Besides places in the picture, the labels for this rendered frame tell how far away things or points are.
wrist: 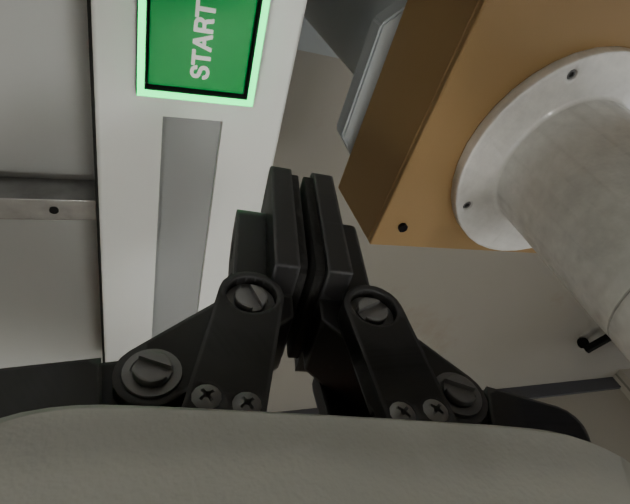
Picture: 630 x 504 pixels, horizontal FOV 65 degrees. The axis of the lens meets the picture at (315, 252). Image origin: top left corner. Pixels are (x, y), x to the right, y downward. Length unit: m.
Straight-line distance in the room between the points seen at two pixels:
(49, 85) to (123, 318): 0.18
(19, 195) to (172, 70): 0.22
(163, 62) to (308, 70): 1.11
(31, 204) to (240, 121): 0.21
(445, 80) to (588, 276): 0.16
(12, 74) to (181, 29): 0.19
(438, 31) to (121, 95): 0.23
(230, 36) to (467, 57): 0.18
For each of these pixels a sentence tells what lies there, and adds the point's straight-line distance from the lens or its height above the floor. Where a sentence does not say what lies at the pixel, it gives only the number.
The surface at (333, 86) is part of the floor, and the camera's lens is 1.39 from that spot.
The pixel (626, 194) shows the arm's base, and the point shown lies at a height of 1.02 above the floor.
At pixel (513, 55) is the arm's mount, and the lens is 0.39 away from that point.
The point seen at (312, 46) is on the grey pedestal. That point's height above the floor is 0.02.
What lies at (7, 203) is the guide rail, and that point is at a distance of 0.44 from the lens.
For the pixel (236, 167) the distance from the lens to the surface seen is 0.29.
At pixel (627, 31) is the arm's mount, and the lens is 0.44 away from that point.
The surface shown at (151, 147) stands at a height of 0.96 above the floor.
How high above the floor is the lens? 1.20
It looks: 45 degrees down
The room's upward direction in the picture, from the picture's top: 156 degrees clockwise
